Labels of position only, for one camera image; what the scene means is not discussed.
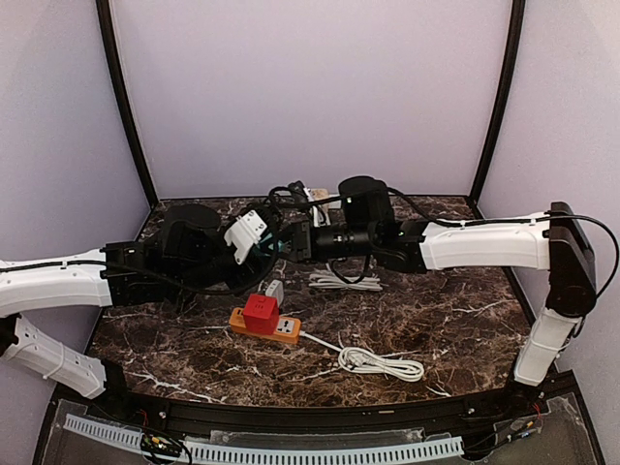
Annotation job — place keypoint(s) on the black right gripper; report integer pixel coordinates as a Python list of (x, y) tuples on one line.
[(304, 240)]

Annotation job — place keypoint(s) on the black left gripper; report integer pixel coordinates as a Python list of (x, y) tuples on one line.
[(250, 271)]

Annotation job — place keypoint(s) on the white adapter plug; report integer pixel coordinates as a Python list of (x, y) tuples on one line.
[(276, 290)]

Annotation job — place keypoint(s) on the red cube socket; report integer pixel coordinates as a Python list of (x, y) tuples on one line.
[(261, 314)]

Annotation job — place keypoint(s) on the teal usb charger plug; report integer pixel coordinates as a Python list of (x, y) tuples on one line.
[(266, 246)]

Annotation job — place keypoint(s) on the orange power strip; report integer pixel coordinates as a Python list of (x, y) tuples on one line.
[(287, 331)]

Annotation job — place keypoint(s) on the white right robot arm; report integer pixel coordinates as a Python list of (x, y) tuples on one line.
[(383, 224)]

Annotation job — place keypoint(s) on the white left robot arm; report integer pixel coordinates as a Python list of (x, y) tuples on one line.
[(192, 253)]

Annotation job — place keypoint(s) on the beige cube socket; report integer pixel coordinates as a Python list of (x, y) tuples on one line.
[(319, 194)]

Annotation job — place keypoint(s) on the white power strip at back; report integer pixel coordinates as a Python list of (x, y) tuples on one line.
[(320, 216)]

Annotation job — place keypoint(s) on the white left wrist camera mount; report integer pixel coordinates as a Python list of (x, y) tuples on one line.
[(246, 232)]

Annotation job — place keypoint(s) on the white slotted cable duct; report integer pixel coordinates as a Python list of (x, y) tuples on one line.
[(241, 448)]

